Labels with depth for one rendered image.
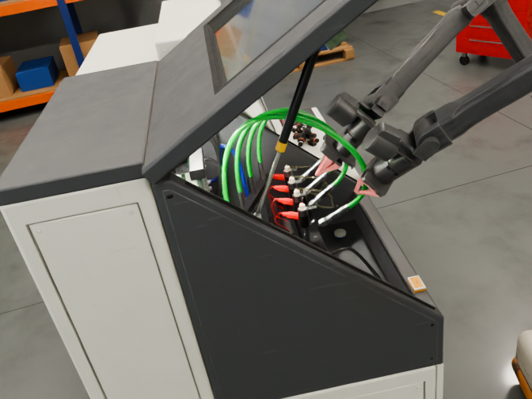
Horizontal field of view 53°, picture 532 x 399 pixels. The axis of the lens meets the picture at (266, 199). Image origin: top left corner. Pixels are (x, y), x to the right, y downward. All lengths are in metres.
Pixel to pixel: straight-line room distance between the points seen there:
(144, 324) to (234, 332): 0.20
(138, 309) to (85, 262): 0.16
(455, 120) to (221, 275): 0.57
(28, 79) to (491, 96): 6.10
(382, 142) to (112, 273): 0.62
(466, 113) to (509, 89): 0.09
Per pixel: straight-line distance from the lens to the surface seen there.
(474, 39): 5.76
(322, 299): 1.22
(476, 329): 2.71
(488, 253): 3.16
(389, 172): 1.23
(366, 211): 1.75
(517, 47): 1.66
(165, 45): 1.65
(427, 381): 1.52
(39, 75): 6.81
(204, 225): 1.07
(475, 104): 1.15
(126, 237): 1.09
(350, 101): 1.36
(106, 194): 1.04
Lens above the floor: 1.90
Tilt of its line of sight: 30 degrees down
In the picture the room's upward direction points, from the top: 10 degrees counter-clockwise
